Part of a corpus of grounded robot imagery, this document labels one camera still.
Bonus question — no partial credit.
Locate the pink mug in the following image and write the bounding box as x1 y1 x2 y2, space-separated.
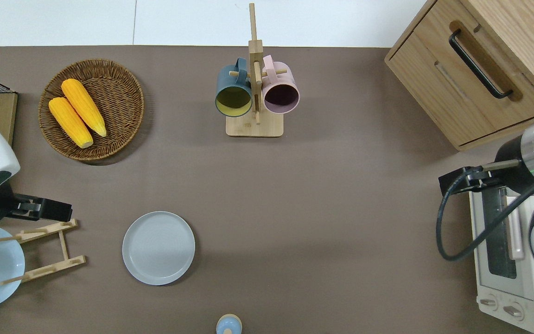
261 55 300 115

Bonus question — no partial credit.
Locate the white toaster oven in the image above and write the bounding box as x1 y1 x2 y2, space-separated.
469 186 534 334

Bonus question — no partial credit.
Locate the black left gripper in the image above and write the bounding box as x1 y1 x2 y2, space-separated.
5 194 73 223

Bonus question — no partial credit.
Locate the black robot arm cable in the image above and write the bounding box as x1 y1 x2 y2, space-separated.
436 165 534 262

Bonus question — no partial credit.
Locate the round wicker basket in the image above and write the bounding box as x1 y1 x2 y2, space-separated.
38 58 145 162

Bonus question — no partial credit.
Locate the wooden drawer cabinet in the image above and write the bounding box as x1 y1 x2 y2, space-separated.
384 0 534 152

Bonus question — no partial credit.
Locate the wooden plate rack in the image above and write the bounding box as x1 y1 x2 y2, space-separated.
0 219 87 286

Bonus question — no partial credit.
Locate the yellow corn cob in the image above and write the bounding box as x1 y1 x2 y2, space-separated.
48 96 94 149
61 78 108 138

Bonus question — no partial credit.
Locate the gray round plate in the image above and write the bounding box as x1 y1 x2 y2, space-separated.
122 211 196 286

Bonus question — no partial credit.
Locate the black cabinet handle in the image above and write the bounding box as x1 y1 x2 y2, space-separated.
449 29 514 100

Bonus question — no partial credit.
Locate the white oven door handle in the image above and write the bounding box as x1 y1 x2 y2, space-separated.
506 195 525 261

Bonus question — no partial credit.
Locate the dark teal mug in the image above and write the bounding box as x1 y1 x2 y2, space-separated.
215 58 253 118

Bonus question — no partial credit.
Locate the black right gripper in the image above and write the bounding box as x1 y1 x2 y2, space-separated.
438 166 504 197

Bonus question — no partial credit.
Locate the wooden mug tree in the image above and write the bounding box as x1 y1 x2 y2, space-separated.
226 2 284 138

